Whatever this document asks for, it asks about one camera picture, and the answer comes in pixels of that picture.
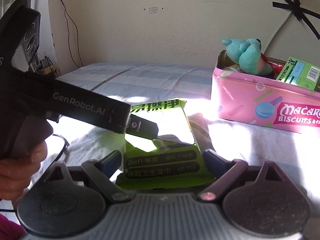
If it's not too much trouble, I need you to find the green cardboard box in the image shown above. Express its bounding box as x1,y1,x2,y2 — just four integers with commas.
276,56,320,91

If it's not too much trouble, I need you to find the green wet wipes packet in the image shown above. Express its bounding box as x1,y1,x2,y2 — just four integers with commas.
117,99,216,190

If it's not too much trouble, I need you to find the black tape cross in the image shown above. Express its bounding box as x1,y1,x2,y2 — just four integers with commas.
272,0,320,40

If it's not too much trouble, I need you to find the white power cable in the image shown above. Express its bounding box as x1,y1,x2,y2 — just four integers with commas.
264,11,294,53

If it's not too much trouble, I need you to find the red and gold box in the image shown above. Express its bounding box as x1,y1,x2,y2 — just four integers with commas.
261,53,285,74

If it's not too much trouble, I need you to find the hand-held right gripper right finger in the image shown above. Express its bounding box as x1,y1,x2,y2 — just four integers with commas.
197,149,295,203

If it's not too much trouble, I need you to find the teal plush toy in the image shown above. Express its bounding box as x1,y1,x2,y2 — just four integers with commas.
221,38,273,76

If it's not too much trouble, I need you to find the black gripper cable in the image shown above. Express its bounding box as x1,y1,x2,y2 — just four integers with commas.
47,133,71,167

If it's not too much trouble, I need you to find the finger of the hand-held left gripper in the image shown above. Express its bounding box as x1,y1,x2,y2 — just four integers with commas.
125,114,160,142

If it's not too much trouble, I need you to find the pink clothing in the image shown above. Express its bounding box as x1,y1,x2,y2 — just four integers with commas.
0,212,27,240

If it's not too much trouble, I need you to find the yellow and grey device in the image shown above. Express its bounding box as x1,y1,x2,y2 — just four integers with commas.
35,54,58,77

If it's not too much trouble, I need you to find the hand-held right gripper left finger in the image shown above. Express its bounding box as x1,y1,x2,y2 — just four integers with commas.
41,150,133,204

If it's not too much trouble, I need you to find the pink tin box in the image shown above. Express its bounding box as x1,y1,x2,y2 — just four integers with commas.
211,50,320,136

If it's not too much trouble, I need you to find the thin black wall cable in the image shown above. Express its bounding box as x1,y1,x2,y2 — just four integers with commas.
56,0,83,68

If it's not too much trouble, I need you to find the person's left hand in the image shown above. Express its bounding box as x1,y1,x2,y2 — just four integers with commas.
0,140,48,200

